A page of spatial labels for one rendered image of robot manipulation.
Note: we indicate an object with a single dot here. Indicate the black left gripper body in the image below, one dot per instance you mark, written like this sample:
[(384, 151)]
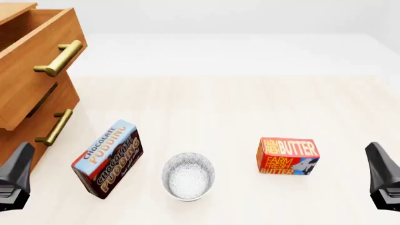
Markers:
[(12, 198)]

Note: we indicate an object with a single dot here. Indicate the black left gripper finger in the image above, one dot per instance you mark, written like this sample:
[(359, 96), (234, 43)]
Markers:
[(19, 166)]

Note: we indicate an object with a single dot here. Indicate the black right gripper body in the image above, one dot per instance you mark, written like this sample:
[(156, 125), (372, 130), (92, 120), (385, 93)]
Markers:
[(387, 200)]

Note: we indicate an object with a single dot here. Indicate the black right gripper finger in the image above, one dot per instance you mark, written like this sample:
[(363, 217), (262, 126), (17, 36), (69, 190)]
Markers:
[(382, 168)]

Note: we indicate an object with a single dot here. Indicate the closed wooden drawer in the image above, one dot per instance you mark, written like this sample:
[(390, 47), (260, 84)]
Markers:
[(64, 98)]

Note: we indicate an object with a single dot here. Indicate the open wooden drawer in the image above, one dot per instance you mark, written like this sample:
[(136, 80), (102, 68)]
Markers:
[(22, 77)]

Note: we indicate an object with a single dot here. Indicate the wooden cabinet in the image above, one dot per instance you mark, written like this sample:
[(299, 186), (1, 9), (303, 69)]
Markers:
[(12, 11)]

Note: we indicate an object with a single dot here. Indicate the grey patterned bowl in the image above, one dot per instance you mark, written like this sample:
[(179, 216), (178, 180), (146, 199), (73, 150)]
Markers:
[(188, 176)]

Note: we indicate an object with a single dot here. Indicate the chocolate pudding box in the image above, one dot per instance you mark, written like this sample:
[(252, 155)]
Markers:
[(109, 159)]

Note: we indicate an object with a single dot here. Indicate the red butter box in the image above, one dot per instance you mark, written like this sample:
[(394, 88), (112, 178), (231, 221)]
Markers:
[(286, 156)]

